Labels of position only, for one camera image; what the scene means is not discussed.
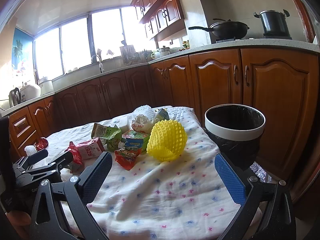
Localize red white milk carton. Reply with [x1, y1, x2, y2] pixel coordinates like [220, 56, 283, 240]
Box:
[76, 137, 105, 160]

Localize green snack bag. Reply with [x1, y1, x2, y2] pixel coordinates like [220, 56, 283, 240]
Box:
[91, 123, 122, 151]

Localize red orange candy wrapper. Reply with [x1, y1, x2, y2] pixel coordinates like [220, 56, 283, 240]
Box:
[114, 147, 142, 171]

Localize green juice carton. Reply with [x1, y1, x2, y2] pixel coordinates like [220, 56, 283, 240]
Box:
[122, 130, 150, 152]

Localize yellow foam fruit net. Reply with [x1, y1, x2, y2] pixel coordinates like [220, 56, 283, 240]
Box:
[146, 120, 188, 162]

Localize light blue wrapper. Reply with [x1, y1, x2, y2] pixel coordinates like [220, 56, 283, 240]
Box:
[154, 108, 169, 123]

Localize red snack wrapper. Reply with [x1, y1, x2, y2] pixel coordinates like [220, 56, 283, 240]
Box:
[65, 141, 83, 165]

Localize white foam fruit net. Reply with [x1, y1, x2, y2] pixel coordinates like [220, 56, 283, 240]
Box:
[133, 105, 156, 122]

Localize black white trash bin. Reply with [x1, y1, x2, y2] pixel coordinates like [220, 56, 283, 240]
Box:
[204, 103, 266, 170]

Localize kitchen window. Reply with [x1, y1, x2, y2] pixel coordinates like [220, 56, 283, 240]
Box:
[34, 7, 156, 79]

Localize brown lower kitchen cabinets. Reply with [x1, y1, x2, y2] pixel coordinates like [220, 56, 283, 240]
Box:
[10, 47, 319, 179]

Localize steel electric kettle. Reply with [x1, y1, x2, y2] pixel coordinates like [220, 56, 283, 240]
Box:
[9, 87, 21, 107]

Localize white rice cooker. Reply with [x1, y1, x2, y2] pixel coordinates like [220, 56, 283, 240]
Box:
[20, 83, 41, 102]

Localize white pot on counter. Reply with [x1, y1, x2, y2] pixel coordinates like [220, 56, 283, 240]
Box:
[38, 76, 54, 95]

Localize floral white tablecloth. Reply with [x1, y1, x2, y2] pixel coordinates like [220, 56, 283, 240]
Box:
[88, 107, 240, 239]

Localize chrome sink faucet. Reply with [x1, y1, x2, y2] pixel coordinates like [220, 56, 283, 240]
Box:
[91, 54, 104, 73]

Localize utensil holder on counter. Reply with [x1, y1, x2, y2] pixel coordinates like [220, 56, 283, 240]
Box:
[120, 45, 136, 64]

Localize black wok pan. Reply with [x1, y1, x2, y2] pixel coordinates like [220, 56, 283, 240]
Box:
[188, 18, 249, 40]

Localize black stock pot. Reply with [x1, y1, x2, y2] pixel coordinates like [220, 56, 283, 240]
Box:
[253, 9, 292, 40]

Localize brown upper wall cabinets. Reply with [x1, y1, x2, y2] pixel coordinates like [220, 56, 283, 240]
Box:
[131, 0, 185, 42]

